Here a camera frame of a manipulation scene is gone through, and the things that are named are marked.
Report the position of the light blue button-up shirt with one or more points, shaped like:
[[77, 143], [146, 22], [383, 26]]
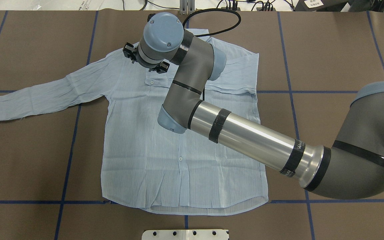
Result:
[[144, 165]]

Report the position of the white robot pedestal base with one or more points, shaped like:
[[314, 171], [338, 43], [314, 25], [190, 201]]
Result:
[[186, 234]]

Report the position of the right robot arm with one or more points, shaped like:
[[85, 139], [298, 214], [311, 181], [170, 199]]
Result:
[[353, 168]]

